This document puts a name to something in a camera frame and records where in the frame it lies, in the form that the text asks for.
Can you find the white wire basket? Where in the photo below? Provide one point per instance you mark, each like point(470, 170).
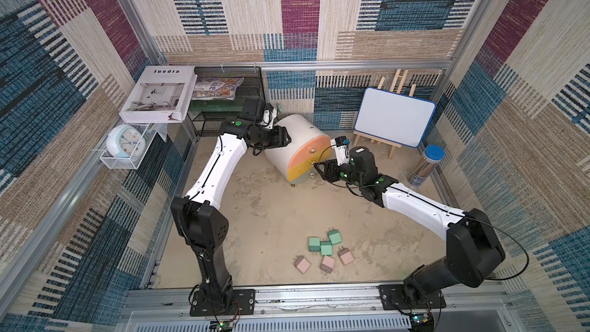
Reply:
point(110, 162)

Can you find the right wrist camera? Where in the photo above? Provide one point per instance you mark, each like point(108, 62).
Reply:
point(341, 148)

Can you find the white board on easel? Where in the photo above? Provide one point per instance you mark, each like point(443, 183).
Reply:
point(387, 116)

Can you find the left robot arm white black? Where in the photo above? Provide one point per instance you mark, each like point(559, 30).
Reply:
point(198, 218)

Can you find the pink plug cube right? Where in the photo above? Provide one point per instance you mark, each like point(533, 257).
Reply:
point(345, 255)

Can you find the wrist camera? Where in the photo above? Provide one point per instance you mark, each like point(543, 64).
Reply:
point(341, 148)
point(259, 112)

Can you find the white alarm clock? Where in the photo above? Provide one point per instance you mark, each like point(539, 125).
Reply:
point(125, 141)

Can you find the white round drawer cabinet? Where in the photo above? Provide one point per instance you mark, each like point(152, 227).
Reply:
point(300, 131)

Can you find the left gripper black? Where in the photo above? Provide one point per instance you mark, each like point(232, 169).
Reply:
point(278, 133)

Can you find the green plug cube three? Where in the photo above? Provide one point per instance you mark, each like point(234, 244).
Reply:
point(326, 248)

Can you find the green plug cube one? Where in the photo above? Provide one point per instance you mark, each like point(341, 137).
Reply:
point(334, 237)

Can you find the pink top drawer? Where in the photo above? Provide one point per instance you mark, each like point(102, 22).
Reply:
point(316, 144)

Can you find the pink plug cube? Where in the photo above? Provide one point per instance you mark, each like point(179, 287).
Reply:
point(302, 264)
point(345, 255)
point(327, 264)

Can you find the colourful snack bag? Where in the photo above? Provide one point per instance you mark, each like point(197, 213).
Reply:
point(216, 88)

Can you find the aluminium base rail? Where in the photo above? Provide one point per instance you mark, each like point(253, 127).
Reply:
point(374, 306)

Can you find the pink plug cube middle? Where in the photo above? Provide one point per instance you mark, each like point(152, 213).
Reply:
point(327, 264)

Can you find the yellow drawer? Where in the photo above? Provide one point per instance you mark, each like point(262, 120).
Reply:
point(301, 163)

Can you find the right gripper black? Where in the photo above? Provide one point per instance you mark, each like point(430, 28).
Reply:
point(329, 170)

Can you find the blue lid pencil canister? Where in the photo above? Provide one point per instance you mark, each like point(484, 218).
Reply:
point(432, 156)

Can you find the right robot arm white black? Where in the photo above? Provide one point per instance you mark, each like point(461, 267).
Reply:
point(473, 249)

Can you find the pink plug cube left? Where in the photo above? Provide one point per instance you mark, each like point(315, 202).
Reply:
point(302, 264)

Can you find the white magazine book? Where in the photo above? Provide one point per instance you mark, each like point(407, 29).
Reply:
point(161, 95)

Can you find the black wire shelf rack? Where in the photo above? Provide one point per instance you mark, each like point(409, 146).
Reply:
point(208, 114)

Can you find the green plug cube two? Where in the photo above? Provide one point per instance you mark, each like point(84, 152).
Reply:
point(314, 244)

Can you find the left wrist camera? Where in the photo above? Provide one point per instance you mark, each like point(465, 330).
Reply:
point(259, 112)

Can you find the grey bottom drawer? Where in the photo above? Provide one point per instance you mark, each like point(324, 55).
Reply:
point(306, 176)

